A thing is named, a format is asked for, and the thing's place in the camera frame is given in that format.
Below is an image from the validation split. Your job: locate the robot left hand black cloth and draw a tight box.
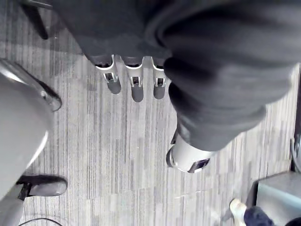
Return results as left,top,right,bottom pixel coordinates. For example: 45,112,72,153
52,0,301,174

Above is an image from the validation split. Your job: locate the dark furniture panel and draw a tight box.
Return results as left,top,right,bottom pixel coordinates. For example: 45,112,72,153
289,63,301,172

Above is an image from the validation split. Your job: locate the grey box cabinet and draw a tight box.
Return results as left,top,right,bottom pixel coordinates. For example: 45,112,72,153
246,170,301,214

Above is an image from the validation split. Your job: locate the person's white shoe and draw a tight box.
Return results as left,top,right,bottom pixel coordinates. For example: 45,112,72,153
229,197,248,225

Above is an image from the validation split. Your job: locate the person's leg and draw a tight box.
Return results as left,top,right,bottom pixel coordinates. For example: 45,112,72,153
243,205,301,226

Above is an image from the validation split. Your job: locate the black furniture leg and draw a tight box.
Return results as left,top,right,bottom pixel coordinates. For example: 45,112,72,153
20,0,54,40

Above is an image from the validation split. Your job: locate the silver robot leg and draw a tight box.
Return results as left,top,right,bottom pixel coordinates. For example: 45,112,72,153
0,76,54,201
0,197,24,226

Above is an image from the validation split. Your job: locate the black floor cable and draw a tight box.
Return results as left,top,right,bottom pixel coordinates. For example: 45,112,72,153
23,217,63,226

